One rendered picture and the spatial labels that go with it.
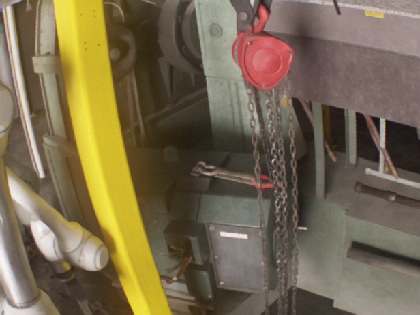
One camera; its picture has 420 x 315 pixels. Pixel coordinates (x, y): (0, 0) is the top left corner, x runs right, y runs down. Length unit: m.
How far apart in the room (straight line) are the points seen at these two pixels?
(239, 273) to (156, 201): 0.40
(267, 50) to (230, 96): 0.95
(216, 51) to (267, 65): 0.90
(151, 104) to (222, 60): 0.49
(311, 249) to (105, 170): 1.29
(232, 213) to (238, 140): 0.67
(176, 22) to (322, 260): 1.30
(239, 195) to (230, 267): 0.28
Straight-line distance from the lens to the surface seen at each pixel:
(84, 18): 1.04
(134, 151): 2.05
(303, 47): 1.75
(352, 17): 1.63
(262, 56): 1.20
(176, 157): 1.80
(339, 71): 1.70
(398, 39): 1.56
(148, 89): 2.35
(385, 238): 1.87
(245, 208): 1.58
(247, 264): 1.67
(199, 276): 1.72
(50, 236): 1.30
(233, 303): 1.96
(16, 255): 1.01
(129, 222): 1.24
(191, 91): 2.56
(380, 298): 2.10
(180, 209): 1.67
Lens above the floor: 1.68
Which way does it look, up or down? 27 degrees down
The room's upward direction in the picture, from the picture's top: 8 degrees counter-clockwise
